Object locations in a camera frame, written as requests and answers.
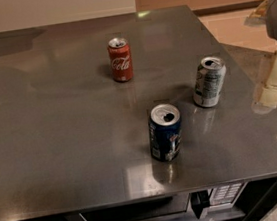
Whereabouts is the silver white soda can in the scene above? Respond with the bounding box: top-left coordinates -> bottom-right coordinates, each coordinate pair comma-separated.
193,56 -> 226,108

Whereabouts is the blue pepsi can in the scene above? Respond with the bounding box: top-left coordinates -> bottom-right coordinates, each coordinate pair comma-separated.
148,103 -> 182,162

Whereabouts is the microwave oven under counter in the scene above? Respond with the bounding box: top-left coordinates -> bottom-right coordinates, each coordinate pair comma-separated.
65,182 -> 246,221

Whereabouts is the red coca cola can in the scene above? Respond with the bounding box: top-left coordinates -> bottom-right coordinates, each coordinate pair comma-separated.
107,37 -> 133,82

